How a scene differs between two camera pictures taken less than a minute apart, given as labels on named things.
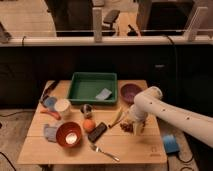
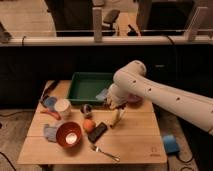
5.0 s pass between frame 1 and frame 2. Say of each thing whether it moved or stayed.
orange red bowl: stayed
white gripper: moved
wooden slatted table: stayed
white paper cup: stayed
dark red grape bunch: moved
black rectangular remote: stayed
